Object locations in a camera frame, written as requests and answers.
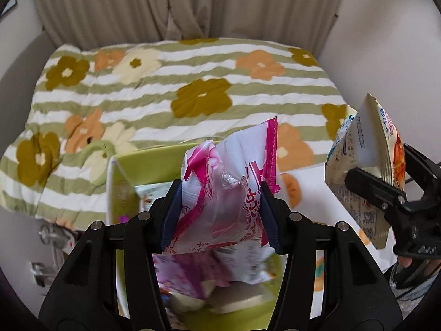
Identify beige curtain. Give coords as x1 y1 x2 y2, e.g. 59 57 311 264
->
29 0 345 54

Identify floral striped blanket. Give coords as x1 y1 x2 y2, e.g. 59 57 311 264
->
0 38 348 230

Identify person's right forearm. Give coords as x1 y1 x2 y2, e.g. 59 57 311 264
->
393 277 436 321

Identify persimmon print tablecloth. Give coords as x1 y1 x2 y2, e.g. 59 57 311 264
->
276 164 395 319

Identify yellow-green box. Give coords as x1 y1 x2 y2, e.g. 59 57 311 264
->
105 143 288 328

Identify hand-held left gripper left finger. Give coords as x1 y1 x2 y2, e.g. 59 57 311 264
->
39 179 183 331

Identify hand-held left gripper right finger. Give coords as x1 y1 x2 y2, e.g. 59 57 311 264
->
260 181 404 331

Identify dark purple snack packet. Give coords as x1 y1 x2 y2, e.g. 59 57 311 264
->
153 248 242 295

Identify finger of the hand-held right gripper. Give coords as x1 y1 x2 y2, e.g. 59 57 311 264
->
345 167 439 260
402 143 441 214

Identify cream and orange snack packet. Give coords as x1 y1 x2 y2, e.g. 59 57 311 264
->
324 93 407 250

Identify person's right hand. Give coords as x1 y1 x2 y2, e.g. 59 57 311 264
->
396 254 418 270

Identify metal stand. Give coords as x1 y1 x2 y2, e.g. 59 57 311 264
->
30 222 78 287

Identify pink and white snack packet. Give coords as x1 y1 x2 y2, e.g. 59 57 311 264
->
160 116 281 256

